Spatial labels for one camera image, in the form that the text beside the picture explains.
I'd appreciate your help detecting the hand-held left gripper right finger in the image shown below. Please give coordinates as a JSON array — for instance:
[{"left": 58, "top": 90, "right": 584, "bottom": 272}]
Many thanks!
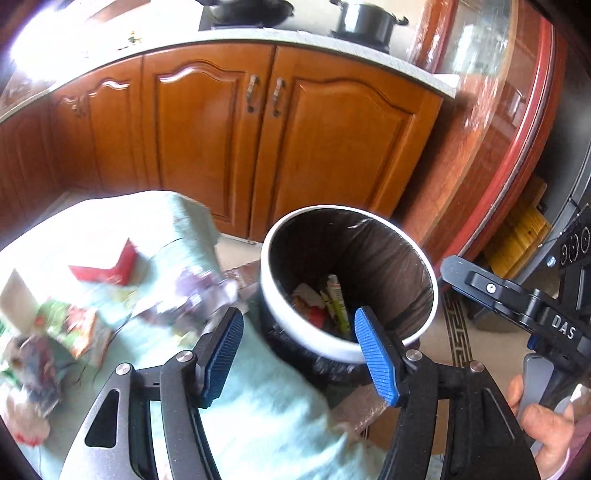
[{"left": 353, "top": 306, "right": 541, "bottom": 480}]

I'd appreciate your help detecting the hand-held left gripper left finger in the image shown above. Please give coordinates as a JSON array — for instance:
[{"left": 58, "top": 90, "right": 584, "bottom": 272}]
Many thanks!
[{"left": 60, "top": 307, "right": 245, "bottom": 480}]

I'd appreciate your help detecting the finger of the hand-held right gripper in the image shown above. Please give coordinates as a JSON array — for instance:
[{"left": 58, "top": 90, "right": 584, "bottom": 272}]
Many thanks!
[{"left": 440, "top": 255, "right": 548, "bottom": 333}]

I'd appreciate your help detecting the purple clear plastic wrapper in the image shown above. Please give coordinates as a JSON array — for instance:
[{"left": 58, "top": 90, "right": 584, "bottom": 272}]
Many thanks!
[{"left": 133, "top": 267, "right": 242, "bottom": 334}]

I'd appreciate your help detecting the white-rimmed bin with black bag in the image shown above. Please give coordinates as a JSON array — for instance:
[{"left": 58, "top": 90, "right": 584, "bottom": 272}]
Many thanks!
[{"left": 257, "top": 206, "right": 439, "bottom": 393}]

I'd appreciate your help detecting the red carton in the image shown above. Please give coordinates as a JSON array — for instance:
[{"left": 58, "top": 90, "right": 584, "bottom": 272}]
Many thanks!
[{"left": 68, "top": 237, "right": 139, "bottom": 285}]

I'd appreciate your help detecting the green snack packet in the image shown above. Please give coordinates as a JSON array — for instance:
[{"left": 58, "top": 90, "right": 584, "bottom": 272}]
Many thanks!
[{"left": 36, "top": 299, "right": 112, "bottom": 366}]

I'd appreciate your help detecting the pale pink wrapper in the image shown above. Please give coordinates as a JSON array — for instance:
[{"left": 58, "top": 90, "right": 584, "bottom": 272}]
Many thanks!
[{"left": 0, "top": 392, "right": 52, "bottom": 448}]

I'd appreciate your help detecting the white paper card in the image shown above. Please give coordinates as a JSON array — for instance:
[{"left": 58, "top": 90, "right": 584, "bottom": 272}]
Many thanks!
[{"left": 0, "top": 269, "right": 41, "bottom": 325}]

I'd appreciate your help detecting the person's right hand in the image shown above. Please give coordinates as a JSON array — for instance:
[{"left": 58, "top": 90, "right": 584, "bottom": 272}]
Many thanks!
[{"left": 506, "top": 374, "right": 578, "bottom": 480}]

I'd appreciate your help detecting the yellow crate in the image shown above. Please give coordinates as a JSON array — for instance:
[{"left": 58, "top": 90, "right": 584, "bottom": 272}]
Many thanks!
[{"left": 484, "top": 175, "right": 553, "bottom": 281}]

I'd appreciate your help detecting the light blue floral tablecloth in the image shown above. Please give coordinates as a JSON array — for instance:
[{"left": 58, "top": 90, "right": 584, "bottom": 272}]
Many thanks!
[{"left": 0, "top": 191, "right": 444, "bottom": 480}]

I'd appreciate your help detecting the red wooden glass door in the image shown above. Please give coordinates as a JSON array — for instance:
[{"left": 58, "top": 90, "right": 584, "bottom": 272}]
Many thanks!
[{"left": 406, "top": 0, "right": 570, "bottom": 280}]

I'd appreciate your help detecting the narrow wooden cabinet door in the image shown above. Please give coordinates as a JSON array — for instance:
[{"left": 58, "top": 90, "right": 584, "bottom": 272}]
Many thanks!
[{"left": 48, "top": 85, "right": 88, "bottom": 192}]

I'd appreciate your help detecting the wooden base cabinet row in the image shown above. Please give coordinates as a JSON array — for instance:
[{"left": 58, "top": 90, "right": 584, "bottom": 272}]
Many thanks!
[{"left": 0, "top": 97, "right": 65, "bottom": 234}]

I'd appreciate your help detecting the steel cooking pot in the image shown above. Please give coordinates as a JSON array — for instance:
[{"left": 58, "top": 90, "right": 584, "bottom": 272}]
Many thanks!
[{"left": 329, "top": 0, "right": 410, "bottom": 43}]

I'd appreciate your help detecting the grey speckled countertop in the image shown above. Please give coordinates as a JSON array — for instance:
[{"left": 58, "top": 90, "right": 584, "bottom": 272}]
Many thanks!
[{"left": 0, "top": 27, "right": 459, "bottom": 126}]

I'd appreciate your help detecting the black wok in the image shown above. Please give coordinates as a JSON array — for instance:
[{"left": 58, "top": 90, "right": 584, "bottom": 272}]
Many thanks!
[{"left": 202, "top": 0, "right": 296, "bottom": 27}]

